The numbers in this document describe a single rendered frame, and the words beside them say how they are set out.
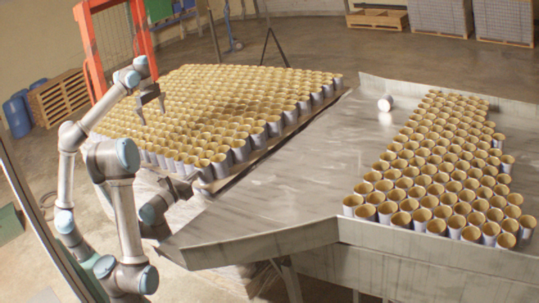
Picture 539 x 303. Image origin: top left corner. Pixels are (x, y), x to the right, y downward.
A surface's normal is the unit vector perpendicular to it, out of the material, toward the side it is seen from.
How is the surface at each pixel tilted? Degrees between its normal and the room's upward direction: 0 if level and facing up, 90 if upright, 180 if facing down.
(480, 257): 90
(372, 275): 90
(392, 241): 90
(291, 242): 90
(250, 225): 0
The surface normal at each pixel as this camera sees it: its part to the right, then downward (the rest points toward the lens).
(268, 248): 0.13, 0.45
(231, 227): -0.18, -0.87
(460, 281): -0.60, 0.47
